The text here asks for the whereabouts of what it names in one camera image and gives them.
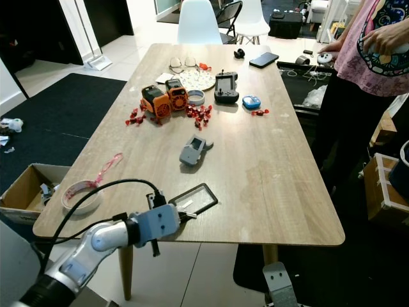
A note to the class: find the clear plastic bag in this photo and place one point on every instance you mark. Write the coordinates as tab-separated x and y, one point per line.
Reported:
315	97

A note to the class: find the grey handheld device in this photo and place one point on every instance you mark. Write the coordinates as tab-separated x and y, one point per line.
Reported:
193	151

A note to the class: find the brown wooden box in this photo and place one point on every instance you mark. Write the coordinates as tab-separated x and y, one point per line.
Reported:
385	129

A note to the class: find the white patterned round plate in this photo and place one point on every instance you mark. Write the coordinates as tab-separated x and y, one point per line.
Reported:
196	78

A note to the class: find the white round controller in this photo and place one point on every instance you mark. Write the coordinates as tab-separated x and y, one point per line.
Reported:
326	58

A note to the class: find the small grey black cup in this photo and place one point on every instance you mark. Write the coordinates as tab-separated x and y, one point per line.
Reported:
302	60

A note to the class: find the white rack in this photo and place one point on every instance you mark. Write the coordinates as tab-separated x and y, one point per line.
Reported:
329	16

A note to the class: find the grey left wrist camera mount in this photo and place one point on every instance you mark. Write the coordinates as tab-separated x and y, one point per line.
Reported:
160	224

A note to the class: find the person in pink shirt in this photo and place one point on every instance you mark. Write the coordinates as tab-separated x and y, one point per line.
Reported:
358	70

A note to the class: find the red wrapped candy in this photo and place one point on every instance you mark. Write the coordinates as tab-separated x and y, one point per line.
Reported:
134	119
140	109
260	112
192	112
203	119

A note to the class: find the person's left hand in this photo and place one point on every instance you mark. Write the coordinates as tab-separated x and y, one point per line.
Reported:
386	36

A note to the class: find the small white card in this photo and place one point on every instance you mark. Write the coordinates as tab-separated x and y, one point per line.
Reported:
164	77

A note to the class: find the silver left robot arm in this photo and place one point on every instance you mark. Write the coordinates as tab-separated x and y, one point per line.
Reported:
96	246

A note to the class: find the black handheld console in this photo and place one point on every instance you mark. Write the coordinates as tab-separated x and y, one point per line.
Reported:
225	87

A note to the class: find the cardboard box with white strip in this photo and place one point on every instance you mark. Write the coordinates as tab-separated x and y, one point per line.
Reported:
380	190

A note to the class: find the black cabinet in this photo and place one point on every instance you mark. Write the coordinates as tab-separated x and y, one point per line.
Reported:
32	29

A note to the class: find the small blue device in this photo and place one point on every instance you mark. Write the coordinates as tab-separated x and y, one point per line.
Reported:
251	102

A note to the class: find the white crumpled object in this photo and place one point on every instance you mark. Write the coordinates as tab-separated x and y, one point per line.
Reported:
11	125

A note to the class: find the dark bucket with white rim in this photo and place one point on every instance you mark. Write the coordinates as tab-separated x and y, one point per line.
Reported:
404	173

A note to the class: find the open cardboard box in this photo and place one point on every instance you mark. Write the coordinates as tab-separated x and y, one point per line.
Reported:
25	187

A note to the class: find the small black round object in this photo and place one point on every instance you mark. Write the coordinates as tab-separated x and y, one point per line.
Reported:
238	53

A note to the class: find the black smartphone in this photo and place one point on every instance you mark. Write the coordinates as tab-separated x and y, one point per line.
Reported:
263	59

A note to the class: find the large black floor mat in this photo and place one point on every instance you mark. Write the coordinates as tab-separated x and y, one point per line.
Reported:
64	121

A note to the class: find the pink ribbon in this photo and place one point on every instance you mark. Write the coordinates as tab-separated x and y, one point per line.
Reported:
108	167

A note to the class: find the black storage bag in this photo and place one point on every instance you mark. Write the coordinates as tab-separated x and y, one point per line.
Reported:
284	25

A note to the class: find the person's right hand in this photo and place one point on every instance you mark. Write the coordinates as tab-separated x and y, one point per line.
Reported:
332	46

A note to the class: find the thin frame eyeglasses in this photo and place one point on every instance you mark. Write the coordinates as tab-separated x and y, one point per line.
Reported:
176	62

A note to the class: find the tapered wooden table leg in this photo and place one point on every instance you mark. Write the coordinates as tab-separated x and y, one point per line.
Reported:
270	254
126	272

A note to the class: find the black frame chair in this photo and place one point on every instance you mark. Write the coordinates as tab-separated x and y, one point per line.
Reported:
232	11

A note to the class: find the white plastic chair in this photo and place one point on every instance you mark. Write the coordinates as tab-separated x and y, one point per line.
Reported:
198	22
252	22

